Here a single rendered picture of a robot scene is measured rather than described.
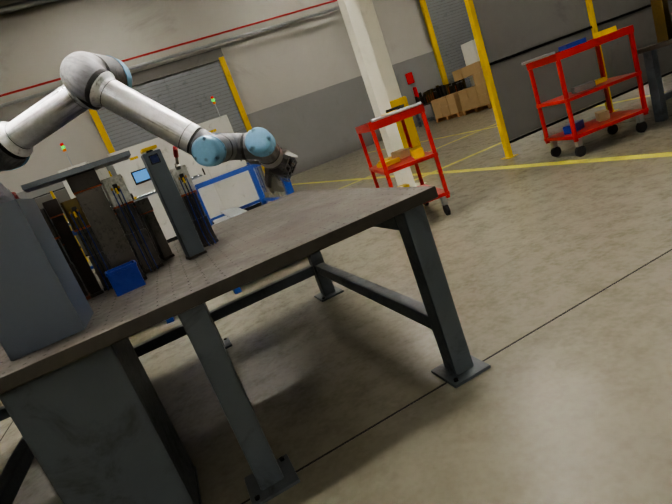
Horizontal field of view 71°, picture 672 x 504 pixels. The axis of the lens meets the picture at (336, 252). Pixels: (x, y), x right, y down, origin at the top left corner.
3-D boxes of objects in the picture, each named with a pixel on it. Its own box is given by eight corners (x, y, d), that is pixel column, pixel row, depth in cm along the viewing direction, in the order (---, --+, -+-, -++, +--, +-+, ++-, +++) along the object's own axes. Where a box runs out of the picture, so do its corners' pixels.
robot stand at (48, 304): (85, 329, 135) (15, 198, 126) (11, 361, 129) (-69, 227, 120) (94, 313, 154) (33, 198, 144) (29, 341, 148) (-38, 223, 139)
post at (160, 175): (203, 251, 199) (158, 150, 188) (207, 252, 192) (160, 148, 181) (186, 258, 196) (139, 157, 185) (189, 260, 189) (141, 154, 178)
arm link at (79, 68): (45, 37, 112) (228, 138, 115) (74, 43, 122) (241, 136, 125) (31, 82, 115) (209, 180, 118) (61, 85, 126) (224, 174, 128)
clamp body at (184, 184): (214, 241, 218) (182, 166, 210) (221, 242, 208) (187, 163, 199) (200, 247, 215) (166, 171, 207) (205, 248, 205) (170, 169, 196)
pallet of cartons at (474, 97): (511, 100, 1381) (499, 53, 1349) (491, 108, 1354) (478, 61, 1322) (482, 107, 1490) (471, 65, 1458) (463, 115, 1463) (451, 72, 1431)
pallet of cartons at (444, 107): (478, 109, 1508) (472, 85, 1491) (459, 116, 1481) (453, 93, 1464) (454, 115, 1618) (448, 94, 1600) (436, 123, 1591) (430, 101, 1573)
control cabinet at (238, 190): (153, 250, 936) (96, 131, 877) (153, 248, 985) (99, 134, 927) (263, 206, 1006) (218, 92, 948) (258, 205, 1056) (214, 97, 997)
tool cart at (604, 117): (615, 132, 471) (595, 33, 448) (652, 129, 427) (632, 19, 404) (542, 160, 464) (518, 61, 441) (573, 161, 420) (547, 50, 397)
